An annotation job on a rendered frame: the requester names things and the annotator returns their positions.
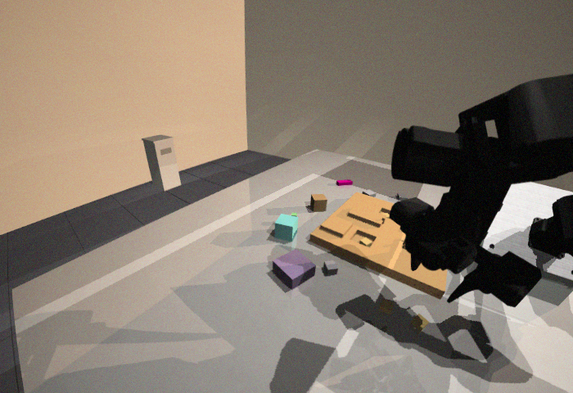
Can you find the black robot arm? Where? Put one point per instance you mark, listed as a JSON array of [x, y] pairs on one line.
[[534, 123]]

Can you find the teal cube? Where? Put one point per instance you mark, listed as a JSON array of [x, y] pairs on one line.
[[286, 227]]

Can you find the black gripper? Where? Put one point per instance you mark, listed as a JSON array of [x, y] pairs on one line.
[[509, 277]]

